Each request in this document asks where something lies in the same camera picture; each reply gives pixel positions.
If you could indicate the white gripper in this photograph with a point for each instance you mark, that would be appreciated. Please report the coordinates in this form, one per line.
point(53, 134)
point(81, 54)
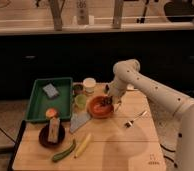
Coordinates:
point(117, 89)

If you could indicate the dark grape bunch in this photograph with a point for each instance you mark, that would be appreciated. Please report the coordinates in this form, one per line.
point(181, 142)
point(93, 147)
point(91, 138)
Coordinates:
point(106, 101)

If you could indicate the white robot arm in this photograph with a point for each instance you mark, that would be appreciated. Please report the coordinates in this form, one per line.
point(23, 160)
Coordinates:
point(179, 104)

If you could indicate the red bowl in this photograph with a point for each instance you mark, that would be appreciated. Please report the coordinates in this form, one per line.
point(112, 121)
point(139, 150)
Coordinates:
point(97, 107)

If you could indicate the metal fork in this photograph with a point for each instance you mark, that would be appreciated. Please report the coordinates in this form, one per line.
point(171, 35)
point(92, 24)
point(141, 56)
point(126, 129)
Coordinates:
point(131, 122)

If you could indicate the white cup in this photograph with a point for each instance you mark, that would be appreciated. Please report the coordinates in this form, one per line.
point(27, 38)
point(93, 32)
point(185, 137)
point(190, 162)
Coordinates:
point(89, 84)

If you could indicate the light green cup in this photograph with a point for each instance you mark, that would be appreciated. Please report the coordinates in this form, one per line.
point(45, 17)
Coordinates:
point(80, 101)

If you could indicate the grey cloth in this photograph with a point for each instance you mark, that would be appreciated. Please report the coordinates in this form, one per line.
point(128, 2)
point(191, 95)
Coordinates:
point(78, 120)

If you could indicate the yellow corn cob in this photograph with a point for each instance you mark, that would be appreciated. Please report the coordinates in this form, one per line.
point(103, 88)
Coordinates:
point(83, 145)

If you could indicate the beige box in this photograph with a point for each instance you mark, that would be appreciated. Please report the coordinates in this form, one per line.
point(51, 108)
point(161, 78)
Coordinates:
point(54, 130)

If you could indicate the blue sponge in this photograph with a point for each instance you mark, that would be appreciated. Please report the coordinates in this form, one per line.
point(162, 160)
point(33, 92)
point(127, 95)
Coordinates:
point(50, 91)

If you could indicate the orange peach fruit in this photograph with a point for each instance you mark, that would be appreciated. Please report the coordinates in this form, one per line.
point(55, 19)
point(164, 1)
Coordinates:
point(51, 112)

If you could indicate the green plastic tray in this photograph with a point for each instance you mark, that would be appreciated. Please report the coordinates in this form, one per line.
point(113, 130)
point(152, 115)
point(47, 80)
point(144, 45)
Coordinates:
point(39, 101)

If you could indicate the green cucumber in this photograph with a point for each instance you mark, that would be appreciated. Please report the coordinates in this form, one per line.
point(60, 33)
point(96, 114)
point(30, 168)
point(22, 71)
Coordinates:
point(65, 153)

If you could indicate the dark round plate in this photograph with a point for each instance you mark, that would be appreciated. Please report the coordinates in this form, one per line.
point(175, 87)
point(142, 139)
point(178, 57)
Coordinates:
point(43, 137)

